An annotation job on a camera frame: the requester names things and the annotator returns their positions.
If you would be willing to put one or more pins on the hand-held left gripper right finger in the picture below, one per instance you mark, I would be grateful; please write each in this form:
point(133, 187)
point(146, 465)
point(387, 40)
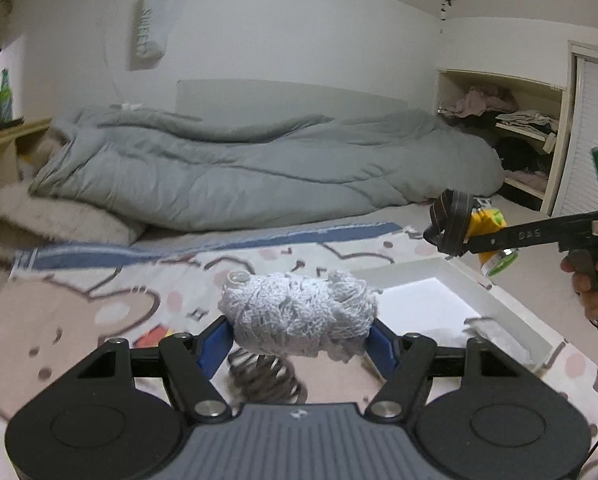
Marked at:
point(381, 350)

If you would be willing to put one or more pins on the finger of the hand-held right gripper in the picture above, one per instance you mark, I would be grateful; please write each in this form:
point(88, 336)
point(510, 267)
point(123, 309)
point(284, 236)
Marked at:
point(529, 235)

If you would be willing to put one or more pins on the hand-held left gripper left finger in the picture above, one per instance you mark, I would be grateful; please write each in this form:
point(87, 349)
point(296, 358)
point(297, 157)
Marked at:
point(214, 345)

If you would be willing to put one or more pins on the white cardboard box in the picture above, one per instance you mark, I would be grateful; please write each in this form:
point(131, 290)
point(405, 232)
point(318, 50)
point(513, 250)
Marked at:
point(414, 300)

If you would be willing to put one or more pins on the colourful card box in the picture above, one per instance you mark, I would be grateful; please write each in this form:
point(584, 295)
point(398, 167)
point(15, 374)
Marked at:
point(154, 337)

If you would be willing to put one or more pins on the black spiral hair clip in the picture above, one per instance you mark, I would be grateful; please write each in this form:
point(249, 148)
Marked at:
point(264, 380)

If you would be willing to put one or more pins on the grey foil packet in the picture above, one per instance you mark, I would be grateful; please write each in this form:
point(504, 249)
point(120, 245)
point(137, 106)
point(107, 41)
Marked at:
point(499, 337)

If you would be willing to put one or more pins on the person's right hand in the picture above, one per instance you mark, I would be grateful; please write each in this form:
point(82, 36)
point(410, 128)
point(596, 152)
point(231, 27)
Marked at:
point(586, 295)

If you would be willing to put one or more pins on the beige bed sheet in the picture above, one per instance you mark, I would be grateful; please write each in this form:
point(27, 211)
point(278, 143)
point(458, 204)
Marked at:
point(534, 267)

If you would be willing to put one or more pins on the folded pale pink clothes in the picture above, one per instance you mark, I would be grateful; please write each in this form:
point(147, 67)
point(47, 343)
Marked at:
point(526, 180)

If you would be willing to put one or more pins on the dark clothes pile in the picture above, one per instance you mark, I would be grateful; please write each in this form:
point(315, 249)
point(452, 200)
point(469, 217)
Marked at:
point(519, 155)

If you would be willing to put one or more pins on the cream closet shelf unit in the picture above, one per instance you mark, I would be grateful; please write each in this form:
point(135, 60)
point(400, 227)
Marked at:
point(561, 135)

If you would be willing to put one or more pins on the folded beige clothes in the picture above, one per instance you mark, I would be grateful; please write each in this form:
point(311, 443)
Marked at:
point(524, 119)

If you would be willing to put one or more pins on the printed bear blanket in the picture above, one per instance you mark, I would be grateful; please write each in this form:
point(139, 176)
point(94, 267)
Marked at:
point(104, 280)

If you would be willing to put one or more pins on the white louvered closet door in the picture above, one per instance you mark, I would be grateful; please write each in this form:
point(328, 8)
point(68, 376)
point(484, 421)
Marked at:
point(594, 100)

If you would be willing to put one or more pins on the pink clothes pile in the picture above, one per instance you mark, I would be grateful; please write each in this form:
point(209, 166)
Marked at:
point(479, 102)

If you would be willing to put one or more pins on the grey quilt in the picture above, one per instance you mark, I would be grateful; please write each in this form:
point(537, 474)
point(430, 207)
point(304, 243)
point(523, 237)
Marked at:
point(254, 170)

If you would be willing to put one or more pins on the beige fluffy blanket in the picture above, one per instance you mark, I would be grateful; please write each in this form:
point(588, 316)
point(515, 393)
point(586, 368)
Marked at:
point(54, 220)

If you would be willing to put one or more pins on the black remote control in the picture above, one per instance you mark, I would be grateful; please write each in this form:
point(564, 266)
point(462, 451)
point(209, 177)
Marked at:
point(6, 124)

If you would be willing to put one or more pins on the white hanging cloth bag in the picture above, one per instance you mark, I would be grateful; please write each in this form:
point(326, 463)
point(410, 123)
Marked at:
point(149, 30)

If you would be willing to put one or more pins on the green glass bottle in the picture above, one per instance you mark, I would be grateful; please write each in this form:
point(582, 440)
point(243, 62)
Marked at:
point(5, 100)

